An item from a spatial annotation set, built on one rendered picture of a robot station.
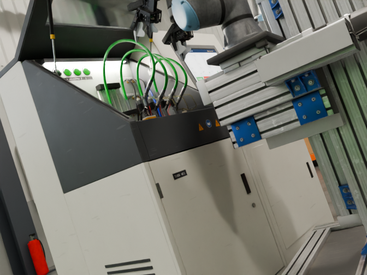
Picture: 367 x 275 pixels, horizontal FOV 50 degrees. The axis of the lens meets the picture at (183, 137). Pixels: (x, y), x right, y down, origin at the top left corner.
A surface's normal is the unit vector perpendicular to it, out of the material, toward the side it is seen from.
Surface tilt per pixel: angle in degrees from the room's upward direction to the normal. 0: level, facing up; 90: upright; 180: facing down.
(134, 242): 90
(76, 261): 90
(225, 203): 90
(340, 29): 90
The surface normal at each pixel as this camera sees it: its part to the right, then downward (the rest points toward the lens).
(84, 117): -0.62, 0.16
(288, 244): 0.71, -0.29
